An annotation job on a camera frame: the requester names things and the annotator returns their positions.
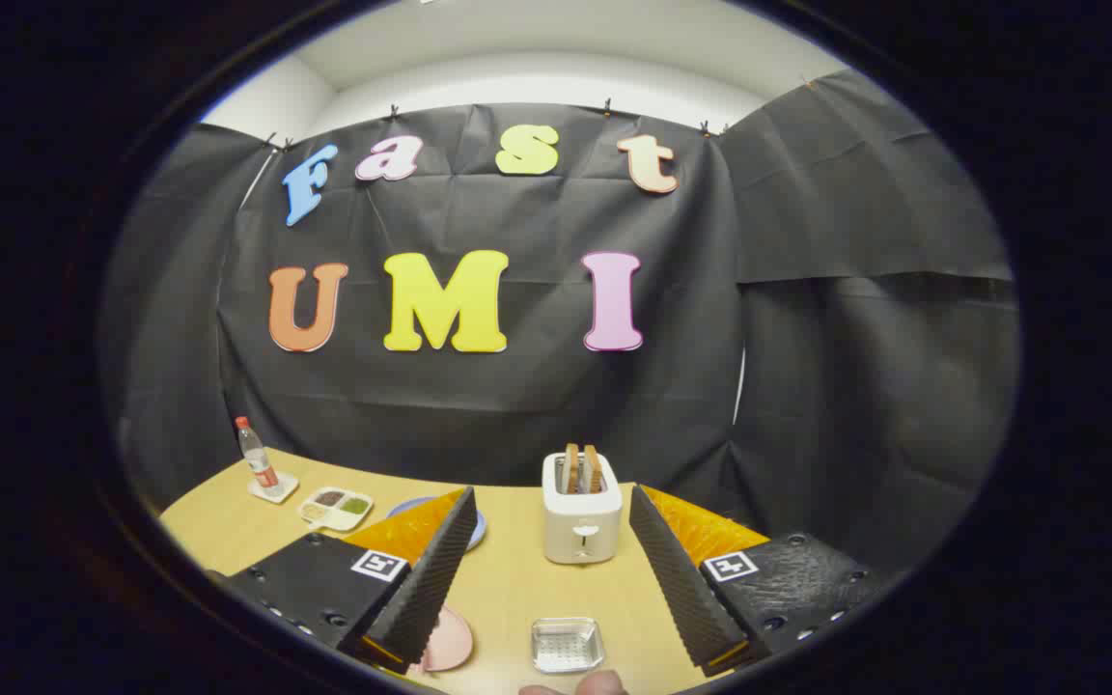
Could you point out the pink plate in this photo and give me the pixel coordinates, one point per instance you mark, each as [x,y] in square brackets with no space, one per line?
[452,642]

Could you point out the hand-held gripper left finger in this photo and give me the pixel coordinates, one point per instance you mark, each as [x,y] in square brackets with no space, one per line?
[426,589]

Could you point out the white toaster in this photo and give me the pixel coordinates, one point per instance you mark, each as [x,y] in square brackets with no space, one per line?
[580,526]

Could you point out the blue plate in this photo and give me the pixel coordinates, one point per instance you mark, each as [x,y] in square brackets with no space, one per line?
[480,529]

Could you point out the small white square coaster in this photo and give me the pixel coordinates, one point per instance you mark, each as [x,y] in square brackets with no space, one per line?
[286,486]

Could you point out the white divided condiment dish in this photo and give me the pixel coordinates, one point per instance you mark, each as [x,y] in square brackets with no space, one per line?
[334,522]

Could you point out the black backdrop cloth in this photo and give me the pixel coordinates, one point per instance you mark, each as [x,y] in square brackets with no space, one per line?
[517,405]

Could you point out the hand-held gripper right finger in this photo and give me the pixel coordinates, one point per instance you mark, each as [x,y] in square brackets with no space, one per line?
[681,589]

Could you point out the clear water bottle red cap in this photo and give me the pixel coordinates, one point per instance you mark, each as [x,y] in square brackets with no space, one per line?
[258,465]

